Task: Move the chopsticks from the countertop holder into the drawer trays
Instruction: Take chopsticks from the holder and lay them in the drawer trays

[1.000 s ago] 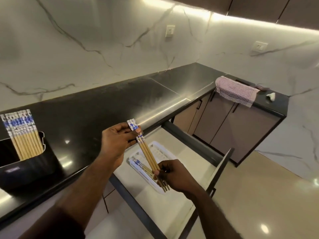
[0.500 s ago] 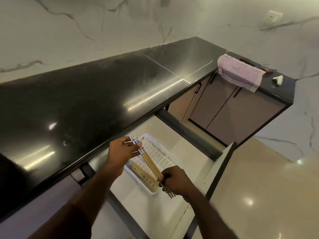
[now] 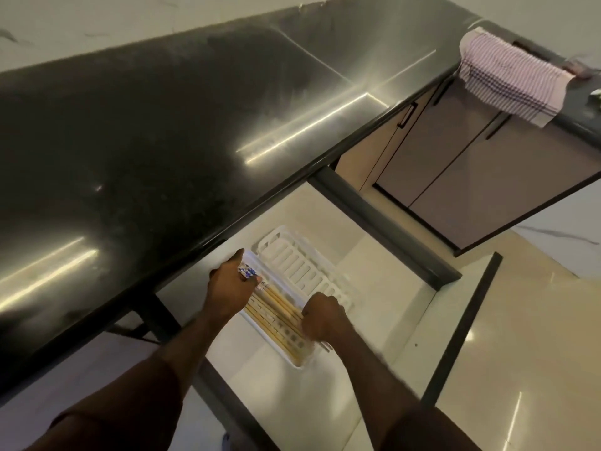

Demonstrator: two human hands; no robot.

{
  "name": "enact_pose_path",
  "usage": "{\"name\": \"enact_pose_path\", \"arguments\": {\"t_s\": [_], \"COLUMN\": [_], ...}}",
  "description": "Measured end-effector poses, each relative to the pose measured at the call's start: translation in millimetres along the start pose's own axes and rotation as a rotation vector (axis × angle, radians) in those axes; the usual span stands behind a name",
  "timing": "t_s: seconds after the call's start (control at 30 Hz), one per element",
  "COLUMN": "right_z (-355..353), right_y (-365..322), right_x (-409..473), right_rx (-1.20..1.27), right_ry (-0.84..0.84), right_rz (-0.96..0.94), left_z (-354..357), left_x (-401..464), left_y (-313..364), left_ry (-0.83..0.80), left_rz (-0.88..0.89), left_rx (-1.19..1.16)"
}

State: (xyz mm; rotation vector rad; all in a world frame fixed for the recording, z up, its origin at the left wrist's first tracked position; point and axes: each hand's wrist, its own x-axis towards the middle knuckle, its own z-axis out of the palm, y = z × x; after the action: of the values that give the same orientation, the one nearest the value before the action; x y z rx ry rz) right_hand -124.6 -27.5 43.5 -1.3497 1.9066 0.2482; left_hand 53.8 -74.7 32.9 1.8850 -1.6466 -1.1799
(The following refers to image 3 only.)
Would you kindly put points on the person's right hand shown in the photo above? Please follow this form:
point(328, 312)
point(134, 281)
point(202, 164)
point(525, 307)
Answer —
point(326, 319)

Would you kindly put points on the narrow mauve cabinet door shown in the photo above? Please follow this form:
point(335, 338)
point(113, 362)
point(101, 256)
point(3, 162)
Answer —
point(441, 150)

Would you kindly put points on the person's left hand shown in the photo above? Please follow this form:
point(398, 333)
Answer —
point(227, 288)

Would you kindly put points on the small white object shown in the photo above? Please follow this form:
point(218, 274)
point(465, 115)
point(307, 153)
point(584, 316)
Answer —
point(596, 94)

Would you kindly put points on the person's right fingers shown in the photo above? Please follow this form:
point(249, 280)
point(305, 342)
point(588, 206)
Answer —
point(313, 309)

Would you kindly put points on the person's left forearm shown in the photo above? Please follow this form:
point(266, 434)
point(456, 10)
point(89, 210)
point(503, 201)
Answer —
point(155, 375)

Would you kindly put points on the white plastic cutlery tray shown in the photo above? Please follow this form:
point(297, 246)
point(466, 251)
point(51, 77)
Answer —
point(300, 270)

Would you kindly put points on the person's left fingers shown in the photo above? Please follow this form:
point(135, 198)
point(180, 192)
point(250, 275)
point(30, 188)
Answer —
point(247, 282)

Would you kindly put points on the bundle of wooden chopsticks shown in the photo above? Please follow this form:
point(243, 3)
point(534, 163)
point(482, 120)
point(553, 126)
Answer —
point(278, 301)

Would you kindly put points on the beige cabinet door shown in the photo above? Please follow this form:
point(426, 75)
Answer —
point(375, 150)

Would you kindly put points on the open drawer with dark frame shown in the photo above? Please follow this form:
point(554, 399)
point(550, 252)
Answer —
point(375, 258)

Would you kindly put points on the wide mauve cabinet door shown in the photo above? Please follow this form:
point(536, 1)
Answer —
point(512, 187)

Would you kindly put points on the striped kitchen towel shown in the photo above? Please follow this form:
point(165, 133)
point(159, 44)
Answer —
point(512, 75)

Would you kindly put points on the person's right forearm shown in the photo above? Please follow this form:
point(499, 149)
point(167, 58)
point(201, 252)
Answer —
point(375, 389)

